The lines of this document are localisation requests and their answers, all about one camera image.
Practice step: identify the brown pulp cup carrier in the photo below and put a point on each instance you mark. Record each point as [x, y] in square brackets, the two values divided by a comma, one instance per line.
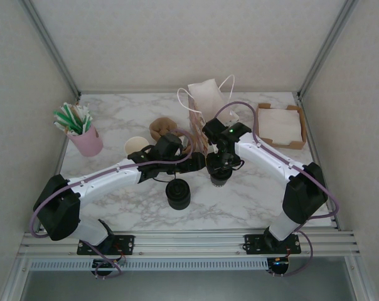
[161, 125]

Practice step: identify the single paper coffee cup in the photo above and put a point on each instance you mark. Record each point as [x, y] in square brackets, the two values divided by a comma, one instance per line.
[220, 180]

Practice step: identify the stack of paper cups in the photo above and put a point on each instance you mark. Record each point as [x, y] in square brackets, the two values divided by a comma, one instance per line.
[135, 145]

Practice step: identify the white printed paper bag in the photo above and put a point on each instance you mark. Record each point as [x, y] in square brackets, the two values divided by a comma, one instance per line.
[205, 94]

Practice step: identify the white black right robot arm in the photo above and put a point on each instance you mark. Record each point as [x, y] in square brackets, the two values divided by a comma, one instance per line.
[264, 156]

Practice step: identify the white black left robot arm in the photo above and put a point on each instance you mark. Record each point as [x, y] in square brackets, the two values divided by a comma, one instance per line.
[108, 178]

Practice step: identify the brown cardboard napkin box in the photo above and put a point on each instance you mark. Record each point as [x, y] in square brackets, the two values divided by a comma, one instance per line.
[261, 138]

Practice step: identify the stack of black lids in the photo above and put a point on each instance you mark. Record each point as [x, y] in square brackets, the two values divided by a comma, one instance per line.
[178, 194]

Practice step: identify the stack of white napkins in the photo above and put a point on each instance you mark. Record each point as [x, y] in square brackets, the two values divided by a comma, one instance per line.
[280, 125]

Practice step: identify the pink straw holder cup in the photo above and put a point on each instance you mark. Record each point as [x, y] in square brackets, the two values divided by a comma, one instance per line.
[87, 142]

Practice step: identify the white wrapped drinking straw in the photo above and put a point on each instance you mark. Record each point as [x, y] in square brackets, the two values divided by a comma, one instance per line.
[83, 117]
[89, 116]

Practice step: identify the green drinking straw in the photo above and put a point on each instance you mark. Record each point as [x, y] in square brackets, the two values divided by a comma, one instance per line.
[64, 120]
[71, 117]

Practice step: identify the right controller board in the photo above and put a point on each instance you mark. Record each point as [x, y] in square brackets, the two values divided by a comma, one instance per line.
[279, 262]

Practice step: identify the controller board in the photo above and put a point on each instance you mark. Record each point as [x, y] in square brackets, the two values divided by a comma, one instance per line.
[279, 262]
[106, 265]

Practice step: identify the left controller board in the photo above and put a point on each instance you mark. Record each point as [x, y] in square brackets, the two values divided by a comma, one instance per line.
[106, 265]

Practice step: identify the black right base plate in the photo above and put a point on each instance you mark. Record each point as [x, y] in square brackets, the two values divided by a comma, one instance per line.
[255, 244]

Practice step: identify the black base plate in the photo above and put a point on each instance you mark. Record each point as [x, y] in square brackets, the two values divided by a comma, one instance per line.
[126, 244]
[255, 244]

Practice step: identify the aluminium mounting rail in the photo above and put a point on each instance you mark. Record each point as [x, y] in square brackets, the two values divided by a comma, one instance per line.
[192, 244]

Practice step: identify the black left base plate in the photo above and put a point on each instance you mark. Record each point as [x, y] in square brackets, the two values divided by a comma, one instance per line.
[126, 244]

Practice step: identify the aluminium frame post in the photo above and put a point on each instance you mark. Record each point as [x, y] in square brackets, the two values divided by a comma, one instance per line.
[53, 47]
[327, 47]

